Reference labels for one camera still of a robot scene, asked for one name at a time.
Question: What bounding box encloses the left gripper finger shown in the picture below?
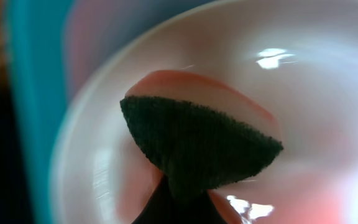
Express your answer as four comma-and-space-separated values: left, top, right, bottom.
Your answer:
133, 176, 226, 224

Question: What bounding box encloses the green and orange sponge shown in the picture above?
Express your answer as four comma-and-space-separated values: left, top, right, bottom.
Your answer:
120, 70, 283, 202

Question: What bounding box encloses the white plate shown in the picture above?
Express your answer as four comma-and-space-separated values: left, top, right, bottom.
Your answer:
51, 1, 358, 223

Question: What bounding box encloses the black plastic tray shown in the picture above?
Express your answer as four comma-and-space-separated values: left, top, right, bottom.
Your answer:
0, 68, 34, 224

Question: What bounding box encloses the teal plastic tray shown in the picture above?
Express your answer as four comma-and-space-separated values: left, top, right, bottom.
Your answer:
5, 0, 208, 223

